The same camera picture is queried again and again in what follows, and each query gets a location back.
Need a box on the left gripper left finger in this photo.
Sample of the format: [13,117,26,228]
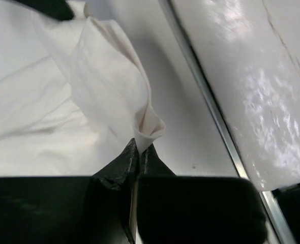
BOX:
[0,139,139,243]

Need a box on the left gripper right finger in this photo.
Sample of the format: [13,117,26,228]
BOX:
[137,146,268,243]

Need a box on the white and green t-shirt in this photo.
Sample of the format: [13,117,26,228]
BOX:
[0,0,166,178]

